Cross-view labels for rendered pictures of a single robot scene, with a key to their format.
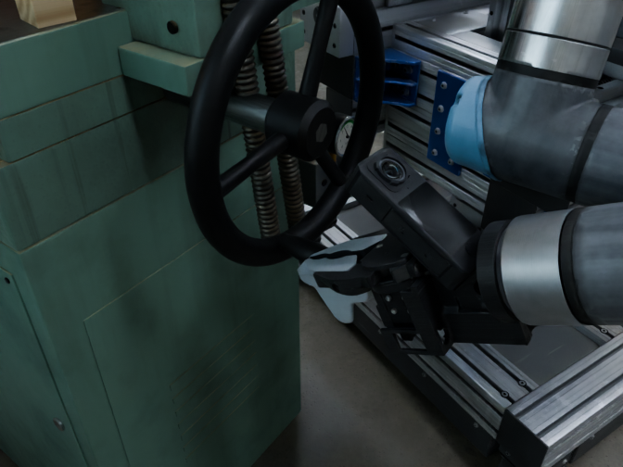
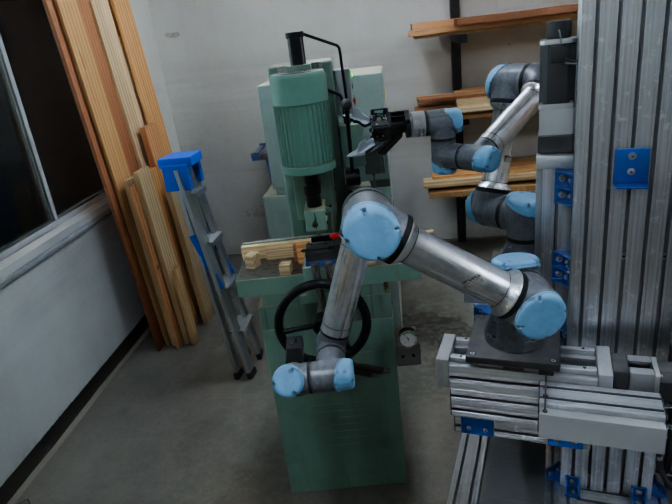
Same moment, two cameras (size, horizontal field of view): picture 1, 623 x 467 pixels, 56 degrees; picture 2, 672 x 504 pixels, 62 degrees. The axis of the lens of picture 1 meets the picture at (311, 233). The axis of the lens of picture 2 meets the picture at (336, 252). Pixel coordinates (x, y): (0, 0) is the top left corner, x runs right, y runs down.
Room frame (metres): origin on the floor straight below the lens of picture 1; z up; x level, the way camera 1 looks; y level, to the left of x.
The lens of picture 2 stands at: (-0.26, -1.24, 1.61)
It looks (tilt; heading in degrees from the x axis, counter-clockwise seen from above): 22 degrees down; 56
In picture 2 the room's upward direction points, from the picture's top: 7 degrees counter-clockwise
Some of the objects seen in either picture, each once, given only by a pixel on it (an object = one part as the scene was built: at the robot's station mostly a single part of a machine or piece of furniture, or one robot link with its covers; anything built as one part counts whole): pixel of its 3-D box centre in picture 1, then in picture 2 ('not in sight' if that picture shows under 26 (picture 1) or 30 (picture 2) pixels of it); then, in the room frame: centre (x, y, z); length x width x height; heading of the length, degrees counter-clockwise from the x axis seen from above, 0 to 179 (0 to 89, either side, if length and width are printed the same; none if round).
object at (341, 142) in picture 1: (337, 139); (408, 338); (0.80, -0.04, 0.65); 0.06 x 0.04 x 0.08; 144
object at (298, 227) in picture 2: not in sight; (313, 161); (0.89, 0.52, 1.16); 0.22 x 0.22 x 0.72; 54
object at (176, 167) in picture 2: not in sight; (214, 268); (0.70, 1.25, 0.58); 0.27 x 0.25 x 1.16; 137
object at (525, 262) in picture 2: not in sight; (515, 280); (0.80, -0.45, 0.98); 0.13 x 0.12 x 0.14; 54
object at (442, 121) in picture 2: not in sight; (442, 122); (0.99, -0.06, 1.32); 0.11 x 0.08 x 0.09; 144
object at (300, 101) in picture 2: not in sight; (303, 122); (0.72, 0.28, 1.35); 0.18 x 0.18 x 0.31
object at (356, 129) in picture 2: not in sight; (352, 143); (0.97, 0.37, 1.23); 0.09 x 0.08 x 0.15; 54
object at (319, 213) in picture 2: not in sight; (317, 216); (0.73, 0.30, 1.03); 0.14 x 0.07 x 0.09; 54
